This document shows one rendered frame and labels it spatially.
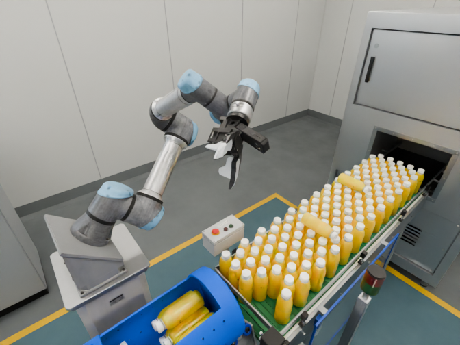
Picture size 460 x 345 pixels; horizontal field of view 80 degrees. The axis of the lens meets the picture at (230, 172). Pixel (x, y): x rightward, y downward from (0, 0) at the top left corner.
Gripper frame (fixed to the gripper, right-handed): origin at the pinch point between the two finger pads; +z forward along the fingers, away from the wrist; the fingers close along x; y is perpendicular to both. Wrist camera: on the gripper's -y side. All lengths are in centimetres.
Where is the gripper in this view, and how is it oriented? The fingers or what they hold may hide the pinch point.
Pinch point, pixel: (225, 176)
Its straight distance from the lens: 72.3
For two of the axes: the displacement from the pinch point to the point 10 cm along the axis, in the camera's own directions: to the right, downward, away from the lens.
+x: -2.5, -5.4, -8.0
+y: -9.3, -1.1, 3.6
